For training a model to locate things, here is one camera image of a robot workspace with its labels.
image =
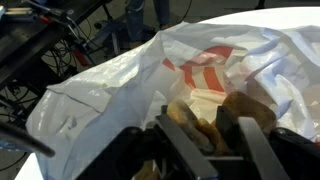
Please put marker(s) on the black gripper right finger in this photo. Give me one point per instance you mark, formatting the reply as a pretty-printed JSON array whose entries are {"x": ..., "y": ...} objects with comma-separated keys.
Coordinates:
[{"x": 256, "y": 150}]

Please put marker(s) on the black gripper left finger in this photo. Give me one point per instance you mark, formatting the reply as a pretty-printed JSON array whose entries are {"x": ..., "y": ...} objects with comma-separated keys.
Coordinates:
[{"x": 186, "y": 146}]

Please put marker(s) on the brown plush moose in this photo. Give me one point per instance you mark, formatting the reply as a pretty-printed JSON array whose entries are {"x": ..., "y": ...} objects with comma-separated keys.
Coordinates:
[{"x": 250, "y": 106}]

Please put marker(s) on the white plastic shopping bag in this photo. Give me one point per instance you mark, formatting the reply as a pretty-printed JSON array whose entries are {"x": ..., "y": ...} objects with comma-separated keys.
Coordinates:
[{"x": 116, "y": 93}]

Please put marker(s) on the blue metal stand base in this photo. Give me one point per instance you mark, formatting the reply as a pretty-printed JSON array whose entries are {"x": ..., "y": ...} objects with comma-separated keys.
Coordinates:
[{"x": 113, "y": 33}]

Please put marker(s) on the person legs in jeans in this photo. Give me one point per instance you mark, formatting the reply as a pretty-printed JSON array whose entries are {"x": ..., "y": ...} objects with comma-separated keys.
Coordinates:
[{"x": 135, "y": 16}]

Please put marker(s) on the black equipment desk frame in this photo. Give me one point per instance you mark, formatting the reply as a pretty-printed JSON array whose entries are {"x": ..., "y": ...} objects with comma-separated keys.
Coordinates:
[{"x": 30, "y": 36}]

